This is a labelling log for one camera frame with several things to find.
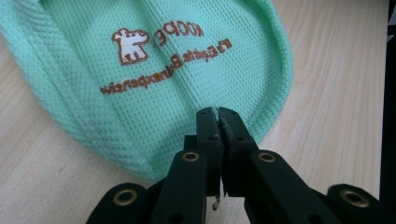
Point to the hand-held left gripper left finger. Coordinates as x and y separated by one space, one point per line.
211 161

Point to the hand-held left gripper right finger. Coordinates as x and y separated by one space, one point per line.
236 161

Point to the mint green bib striped lining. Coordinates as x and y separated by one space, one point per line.
149 77

